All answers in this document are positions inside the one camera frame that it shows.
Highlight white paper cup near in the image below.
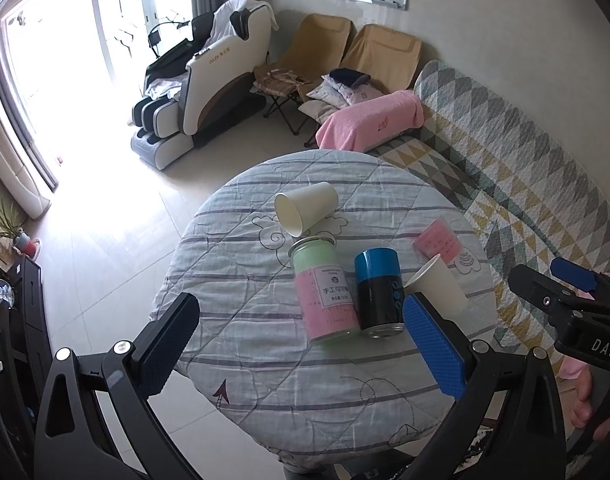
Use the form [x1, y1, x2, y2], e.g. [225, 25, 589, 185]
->
[405, 255, 469, 320]

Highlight person's right hand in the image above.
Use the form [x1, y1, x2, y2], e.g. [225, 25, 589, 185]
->
[568, 367, 610, 441]

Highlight white paper cup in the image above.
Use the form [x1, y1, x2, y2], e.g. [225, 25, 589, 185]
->
[405, 255, 469, 320]
[274, 182, 338, 237]

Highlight pink towel on armrest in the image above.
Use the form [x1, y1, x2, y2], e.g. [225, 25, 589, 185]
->
[314, 90, 424, 153]

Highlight tan folding chair left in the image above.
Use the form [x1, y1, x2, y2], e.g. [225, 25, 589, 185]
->
[253, 13, 354, 136]

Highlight striped quilted table cover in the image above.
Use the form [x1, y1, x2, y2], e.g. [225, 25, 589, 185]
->
[150, 148, 501, 476]

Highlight tan folding chair right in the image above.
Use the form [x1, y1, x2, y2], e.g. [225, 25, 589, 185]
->
[337, 24, 422, 96]

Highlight potted green plant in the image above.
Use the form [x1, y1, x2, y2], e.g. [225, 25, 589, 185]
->
[0, 200, 25, 254]

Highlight dark navy cushion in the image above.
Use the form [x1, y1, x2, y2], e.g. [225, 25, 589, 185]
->
[329, 67, 371, 89]

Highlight white paper cup far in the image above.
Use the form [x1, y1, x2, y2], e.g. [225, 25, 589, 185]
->
[274, 182, 338, 237]

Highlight blue and black can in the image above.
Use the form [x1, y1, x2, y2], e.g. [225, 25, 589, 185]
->
[354, 247, 405, 339]

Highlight white pillows on chair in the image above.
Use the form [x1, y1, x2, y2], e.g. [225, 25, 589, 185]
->
[298, 75, 384, 125]

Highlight black tv stand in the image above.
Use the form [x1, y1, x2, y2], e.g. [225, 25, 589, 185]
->
[0, 255, 52, 479]

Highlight white massage chair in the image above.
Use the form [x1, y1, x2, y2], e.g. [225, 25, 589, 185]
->
[130, 0, 279, 171]

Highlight pink cloth on sofa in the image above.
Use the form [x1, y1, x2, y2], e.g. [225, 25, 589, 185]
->
[556, 356, 588, 380]

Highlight tan folding chair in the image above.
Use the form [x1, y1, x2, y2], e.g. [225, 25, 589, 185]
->
[253, 13, 354, 136]
[337, 24, 422, 96]

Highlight pink plastic cup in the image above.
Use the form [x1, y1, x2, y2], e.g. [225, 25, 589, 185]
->
[413, 218, 462, 264]

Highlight pink and green canister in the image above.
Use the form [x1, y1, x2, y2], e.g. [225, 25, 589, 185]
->
[288, 236, 359, 342]

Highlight triangle patterned sofa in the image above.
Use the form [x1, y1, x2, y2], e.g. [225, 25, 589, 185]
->
[371, 61, 610, 367]

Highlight white standing air conditioner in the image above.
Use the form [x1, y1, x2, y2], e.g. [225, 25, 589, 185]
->
[0, 113, 53, 220]

